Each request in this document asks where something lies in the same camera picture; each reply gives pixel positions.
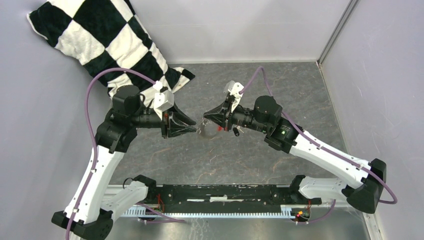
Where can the key with black head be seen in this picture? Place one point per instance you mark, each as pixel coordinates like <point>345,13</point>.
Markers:
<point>237,130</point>

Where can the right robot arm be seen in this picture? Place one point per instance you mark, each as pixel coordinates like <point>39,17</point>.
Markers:
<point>357,181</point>

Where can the toothed cable duct strip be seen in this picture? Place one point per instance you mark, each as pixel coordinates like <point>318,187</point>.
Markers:
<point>138,211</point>

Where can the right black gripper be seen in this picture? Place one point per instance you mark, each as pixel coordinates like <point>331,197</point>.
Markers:
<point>218,114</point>

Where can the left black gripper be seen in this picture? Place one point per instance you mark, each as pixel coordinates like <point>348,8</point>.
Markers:
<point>171,128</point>

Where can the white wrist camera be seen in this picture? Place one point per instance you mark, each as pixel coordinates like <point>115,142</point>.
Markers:
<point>233,89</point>
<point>162,102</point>

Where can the keyring loop with red tag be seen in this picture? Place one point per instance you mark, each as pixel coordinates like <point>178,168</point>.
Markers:
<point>208,129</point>

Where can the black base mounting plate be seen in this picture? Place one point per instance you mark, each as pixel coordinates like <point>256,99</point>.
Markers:
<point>226,199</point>

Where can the corner aluminium profile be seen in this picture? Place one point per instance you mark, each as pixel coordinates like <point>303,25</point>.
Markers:
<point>352,4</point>

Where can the aluminium frame rail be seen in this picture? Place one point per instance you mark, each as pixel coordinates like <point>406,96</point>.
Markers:
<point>135,193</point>

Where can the black white checkered cloth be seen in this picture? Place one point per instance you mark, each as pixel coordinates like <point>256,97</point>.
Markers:
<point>106,34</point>

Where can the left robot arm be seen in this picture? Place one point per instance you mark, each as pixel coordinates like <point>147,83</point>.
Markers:
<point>88,216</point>

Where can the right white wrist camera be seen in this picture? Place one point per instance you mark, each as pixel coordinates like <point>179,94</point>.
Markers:
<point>233,89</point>

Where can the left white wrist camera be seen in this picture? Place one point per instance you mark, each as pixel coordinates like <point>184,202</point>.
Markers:
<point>162,102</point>

